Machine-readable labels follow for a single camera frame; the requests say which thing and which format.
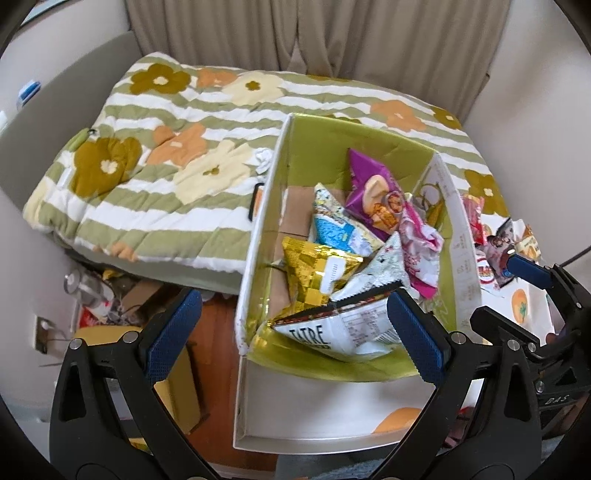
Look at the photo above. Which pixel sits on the gold snack packet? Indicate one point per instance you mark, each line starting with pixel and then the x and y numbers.
pixel 304 267

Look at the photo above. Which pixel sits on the pink red snack packet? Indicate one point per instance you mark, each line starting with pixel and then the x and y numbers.
pixel 474 217

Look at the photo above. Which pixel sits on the red white snack packet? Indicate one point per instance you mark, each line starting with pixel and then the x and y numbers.
pixel 485 274

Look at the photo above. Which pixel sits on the silver grey snack packet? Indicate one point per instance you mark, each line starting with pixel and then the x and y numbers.
pixel 385 263

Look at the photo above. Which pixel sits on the yellow-green cardboard box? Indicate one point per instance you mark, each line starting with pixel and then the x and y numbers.
pixel 369 134

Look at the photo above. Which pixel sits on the small blue white box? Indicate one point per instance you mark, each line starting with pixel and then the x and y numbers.
pixel 29 92

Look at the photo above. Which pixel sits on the white tray with orange print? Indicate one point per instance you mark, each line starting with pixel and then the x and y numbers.
pixel 300 406

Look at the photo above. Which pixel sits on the glass jar with metal lid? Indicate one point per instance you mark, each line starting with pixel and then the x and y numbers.
pixel 85 290

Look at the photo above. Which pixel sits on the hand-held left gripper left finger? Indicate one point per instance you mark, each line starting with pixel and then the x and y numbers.
pixel 175 332

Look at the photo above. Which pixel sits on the brown cardboard piece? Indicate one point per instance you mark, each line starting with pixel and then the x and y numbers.
pixel 141 295

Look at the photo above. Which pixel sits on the grey headboard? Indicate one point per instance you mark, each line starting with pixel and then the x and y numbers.
pixel 69 83

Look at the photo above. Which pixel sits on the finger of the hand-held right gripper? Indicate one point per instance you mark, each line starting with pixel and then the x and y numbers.
pixel 528 270
pixel 494 321

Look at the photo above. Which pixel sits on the white black snack packet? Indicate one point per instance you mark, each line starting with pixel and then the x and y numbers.
pixel 351 330

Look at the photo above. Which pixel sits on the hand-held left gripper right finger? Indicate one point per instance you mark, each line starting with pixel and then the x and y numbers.
pixel 418 337

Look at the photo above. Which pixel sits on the blue white snack packet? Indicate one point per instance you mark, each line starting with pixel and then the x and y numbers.
pixel 337 230

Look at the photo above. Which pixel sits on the black orange phone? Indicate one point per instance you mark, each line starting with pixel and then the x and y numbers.
pixel 256 203

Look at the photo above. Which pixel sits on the beige pleated curtain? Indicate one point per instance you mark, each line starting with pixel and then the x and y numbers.
pixel 323 37

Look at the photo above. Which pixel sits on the orange bread packet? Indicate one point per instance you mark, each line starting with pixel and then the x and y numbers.
pixel 531 247

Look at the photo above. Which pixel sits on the floral striped blanket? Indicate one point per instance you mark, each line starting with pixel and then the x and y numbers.
pixel 161 194

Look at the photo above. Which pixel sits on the purple snack packet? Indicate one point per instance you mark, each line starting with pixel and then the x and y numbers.
pixel 369 184

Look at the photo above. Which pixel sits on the crumpled white tissue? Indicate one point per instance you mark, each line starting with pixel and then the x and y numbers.
pixel 264 160

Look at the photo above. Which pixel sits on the yellow cardboard box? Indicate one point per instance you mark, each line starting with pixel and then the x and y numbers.
pixel 182 383

